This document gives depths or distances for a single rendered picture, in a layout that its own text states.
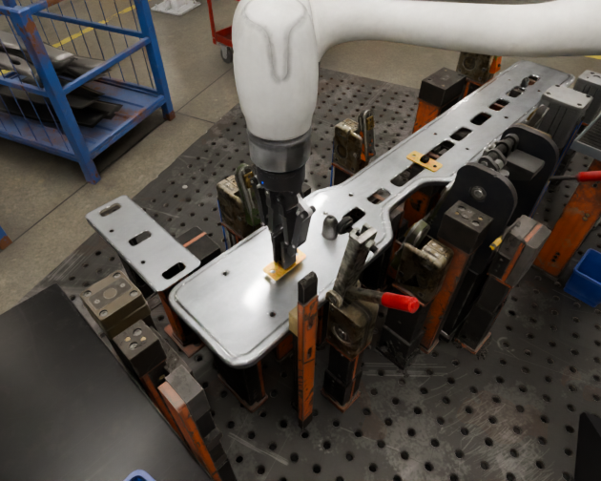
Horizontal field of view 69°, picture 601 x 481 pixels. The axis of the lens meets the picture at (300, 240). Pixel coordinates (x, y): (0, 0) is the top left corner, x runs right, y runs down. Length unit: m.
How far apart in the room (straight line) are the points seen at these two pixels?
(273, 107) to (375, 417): 0.71
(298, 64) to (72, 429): 0.57
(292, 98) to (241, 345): 0.41
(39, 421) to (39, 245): 1.89
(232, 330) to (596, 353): 0.88
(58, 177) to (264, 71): 2.52
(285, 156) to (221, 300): 0.31
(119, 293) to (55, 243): 1.79
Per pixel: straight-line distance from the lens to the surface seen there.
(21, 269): 2.52
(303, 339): 0.67
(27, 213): 2.82
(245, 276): 0.83
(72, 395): 0.75
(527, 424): 1.12
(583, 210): 1.24
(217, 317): 0.79
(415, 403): 1.06
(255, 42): 0.54
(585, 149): 1.01
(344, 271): 0.66
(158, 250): 0.91
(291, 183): 0.65
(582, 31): 0.68
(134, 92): 3.32
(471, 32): 0.67
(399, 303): 0.64
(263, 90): 0.55
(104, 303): 0.79
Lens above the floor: 1.65
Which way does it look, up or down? 47 degrees down
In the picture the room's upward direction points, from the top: straight up
